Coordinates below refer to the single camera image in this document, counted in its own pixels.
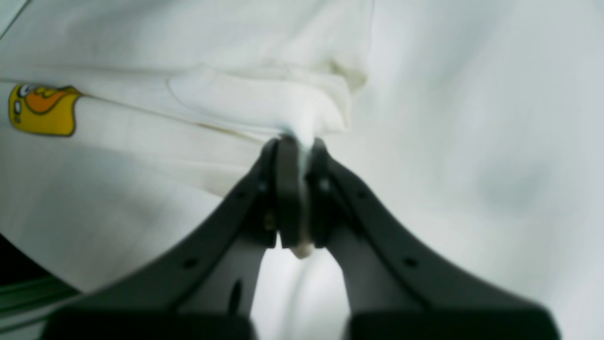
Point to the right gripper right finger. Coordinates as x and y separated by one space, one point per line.
397 287

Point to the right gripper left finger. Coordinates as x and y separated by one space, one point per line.
203 288

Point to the white printed T-shirt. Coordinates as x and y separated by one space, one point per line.
478 123

